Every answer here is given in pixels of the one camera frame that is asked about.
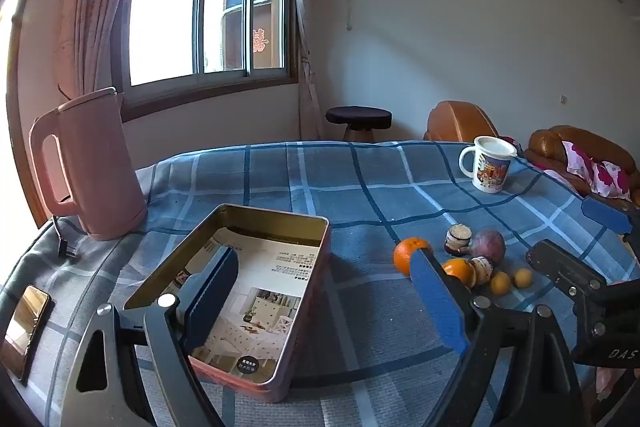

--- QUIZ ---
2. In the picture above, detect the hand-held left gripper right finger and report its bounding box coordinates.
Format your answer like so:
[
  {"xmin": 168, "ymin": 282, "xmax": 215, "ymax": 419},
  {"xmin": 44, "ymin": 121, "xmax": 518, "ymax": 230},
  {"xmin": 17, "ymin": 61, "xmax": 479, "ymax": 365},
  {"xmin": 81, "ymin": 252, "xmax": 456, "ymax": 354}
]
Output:
[{"xmin": 409, "ymin": 248, "xmax": 596, "ymax": 427}]

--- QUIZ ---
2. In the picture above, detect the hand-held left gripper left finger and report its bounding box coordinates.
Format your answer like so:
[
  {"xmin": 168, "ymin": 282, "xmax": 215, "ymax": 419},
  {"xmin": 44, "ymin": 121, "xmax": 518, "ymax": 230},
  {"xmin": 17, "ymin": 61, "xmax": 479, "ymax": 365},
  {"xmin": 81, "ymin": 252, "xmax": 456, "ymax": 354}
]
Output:
[{"xmin": 60, "ymin": 246, "xmax": 241, "ymax": 427}]

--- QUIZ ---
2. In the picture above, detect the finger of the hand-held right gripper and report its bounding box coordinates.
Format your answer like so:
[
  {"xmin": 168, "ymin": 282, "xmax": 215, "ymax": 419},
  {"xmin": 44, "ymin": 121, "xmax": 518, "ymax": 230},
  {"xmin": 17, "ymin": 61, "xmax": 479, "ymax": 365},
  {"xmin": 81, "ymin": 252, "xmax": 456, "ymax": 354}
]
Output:
[
  {"xmin": 526, "ymin": 239, "xmax": 617, "ymax": 310},
  {"xmin": 581, "ymin": 196, "xmax": 640, "ymax": 239}
]

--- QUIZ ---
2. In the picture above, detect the small orange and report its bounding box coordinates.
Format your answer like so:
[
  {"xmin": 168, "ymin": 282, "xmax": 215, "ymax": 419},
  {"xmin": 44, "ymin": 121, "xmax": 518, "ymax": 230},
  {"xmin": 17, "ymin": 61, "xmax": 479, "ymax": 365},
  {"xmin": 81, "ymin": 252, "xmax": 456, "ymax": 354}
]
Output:
[{"xmin": 442, "ymin": 258, "xmax": 476, "ymax": 289}]

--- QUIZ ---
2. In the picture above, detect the large orange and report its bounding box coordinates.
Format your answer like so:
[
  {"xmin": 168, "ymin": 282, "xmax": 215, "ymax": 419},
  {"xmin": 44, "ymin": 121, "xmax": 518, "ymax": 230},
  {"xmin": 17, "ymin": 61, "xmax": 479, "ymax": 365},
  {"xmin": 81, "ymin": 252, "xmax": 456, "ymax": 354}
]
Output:
[{"xmin": 393, "ymin": 237, "xmax": 434, "ymax": 278}]

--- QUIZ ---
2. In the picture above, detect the rectangular metal tin box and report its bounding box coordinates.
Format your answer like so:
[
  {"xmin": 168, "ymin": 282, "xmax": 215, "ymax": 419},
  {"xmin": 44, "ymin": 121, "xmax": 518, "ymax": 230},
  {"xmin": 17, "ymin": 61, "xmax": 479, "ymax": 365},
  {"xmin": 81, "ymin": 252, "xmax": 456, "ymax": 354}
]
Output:
[{"xmin": 122, "ymin": 203, "xmax": 332, "ymax": 404}]

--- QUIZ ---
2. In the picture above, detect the purple passion fruit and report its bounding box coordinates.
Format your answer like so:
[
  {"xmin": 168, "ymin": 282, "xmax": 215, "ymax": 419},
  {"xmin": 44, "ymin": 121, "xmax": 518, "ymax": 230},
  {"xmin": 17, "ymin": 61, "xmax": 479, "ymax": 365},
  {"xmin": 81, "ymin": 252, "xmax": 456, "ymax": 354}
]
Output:
[{"xmin": 469, "ymin": 229, "xmax": 507, "ymax": 262}]

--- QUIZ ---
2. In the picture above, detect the pink floral cloth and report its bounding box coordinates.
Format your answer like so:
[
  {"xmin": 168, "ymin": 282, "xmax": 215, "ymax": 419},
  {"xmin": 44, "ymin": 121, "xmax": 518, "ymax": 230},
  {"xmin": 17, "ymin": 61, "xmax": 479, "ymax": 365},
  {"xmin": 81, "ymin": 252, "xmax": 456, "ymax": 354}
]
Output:
[{"xmin": 560, "ymin": 139, "xmax": 633, "ymax": 200}]

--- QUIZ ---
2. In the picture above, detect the brown leather sofa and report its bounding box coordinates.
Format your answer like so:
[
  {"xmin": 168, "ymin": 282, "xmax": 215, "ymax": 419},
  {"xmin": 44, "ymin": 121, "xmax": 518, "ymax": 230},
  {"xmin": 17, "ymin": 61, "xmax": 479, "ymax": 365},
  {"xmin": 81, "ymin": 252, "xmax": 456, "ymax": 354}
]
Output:
[{"xmin": 524, "ymin": 125, "xmax": 640, "ymax": 208}]

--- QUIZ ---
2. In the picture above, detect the white cartoon print mug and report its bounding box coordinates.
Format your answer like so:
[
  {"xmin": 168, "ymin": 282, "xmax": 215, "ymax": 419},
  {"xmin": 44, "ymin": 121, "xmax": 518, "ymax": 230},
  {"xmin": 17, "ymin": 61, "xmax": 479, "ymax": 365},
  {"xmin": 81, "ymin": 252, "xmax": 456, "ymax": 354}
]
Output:
[{"xmin": 459, "ymin": 135, "xmax": 518, "ymax": 195}]

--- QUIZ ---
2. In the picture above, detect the blue plaid tablecloth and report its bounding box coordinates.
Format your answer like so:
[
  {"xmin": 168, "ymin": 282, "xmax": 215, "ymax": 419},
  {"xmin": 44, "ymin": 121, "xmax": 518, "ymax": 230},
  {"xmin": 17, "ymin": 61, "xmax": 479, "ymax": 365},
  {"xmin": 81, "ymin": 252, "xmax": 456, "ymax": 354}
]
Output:
[{"xmin": 0, "ymin": 139, "xmax": 640, "ymax": 427}]

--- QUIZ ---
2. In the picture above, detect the pink electric kettle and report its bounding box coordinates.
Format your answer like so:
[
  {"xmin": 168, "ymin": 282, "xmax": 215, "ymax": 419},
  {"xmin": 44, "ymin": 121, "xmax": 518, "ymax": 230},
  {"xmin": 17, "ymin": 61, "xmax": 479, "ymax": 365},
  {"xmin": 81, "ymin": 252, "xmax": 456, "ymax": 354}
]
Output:
[{"xmin": 28, "ymin": 87, "xmax": 148, "ymax": 242}]

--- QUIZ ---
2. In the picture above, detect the brown leather armchair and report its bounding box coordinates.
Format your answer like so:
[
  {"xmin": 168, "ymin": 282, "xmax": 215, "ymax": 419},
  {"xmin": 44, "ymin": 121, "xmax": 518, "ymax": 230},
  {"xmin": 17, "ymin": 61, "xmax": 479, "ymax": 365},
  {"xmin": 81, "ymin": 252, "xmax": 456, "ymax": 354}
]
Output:
[{"xmin": 424, "ymin": 101, "xmax": 501, "ymax": 142}]

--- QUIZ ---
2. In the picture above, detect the black smartphone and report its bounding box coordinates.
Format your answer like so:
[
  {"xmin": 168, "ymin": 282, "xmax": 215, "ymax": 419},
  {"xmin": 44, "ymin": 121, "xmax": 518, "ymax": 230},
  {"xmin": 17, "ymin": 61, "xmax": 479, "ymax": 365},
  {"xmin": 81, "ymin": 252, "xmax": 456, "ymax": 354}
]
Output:
[{"xmin": 1, "ymin": 284, "xmax": 53, "ymax": 383}]

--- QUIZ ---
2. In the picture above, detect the dark round stool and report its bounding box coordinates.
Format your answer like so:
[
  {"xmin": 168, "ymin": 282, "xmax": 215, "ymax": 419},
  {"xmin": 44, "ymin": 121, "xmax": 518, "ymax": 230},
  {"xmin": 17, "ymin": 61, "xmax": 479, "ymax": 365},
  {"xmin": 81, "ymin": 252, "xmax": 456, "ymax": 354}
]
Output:
[{"xmin": 326, "ymin": 106, "xmax": 393, "ymax": 142}]

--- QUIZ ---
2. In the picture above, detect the beige tied curtain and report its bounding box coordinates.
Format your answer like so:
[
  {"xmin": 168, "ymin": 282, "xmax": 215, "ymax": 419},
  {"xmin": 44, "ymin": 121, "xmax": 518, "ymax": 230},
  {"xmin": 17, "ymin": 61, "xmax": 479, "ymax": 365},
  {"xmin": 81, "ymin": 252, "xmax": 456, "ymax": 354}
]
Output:
[{"xmin": 277, "ymin": 0, "xmax": 328, "ymax": 140}]

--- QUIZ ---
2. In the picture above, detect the sliding glass window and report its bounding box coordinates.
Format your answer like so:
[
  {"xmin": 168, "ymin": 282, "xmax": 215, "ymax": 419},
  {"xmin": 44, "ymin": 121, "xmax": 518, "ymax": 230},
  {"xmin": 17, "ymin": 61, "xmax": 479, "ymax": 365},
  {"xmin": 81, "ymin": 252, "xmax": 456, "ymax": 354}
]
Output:
[{"xmin": 120, "ymin": 0, "xmax": 298, "ymax": 118}]

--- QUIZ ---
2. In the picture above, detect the wooden framed side window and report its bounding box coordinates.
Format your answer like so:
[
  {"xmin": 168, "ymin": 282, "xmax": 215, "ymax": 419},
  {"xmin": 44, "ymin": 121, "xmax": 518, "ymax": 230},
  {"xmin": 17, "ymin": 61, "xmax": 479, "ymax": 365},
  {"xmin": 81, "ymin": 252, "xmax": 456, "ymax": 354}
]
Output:
[{"xmin": 0, "ymin": 0, "xmax": 46, "ymax": 233}]

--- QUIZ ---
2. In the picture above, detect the pink curtain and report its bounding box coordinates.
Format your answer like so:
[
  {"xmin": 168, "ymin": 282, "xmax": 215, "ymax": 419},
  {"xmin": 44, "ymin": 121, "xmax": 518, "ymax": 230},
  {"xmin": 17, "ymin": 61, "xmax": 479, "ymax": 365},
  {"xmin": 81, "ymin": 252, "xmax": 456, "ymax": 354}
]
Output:
[{"xmin": 57, "ymin": 0, "xmax": 161, "ymax": 100}]

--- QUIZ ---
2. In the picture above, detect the black power cord plug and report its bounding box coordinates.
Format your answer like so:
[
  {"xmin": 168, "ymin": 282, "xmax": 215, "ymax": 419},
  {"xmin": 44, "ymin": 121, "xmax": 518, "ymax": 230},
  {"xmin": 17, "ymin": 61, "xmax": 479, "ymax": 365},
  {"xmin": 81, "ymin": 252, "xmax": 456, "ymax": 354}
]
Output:
[{"xmin": 50, "ymin": 216, "xmax": 81, "ymax": 264}]

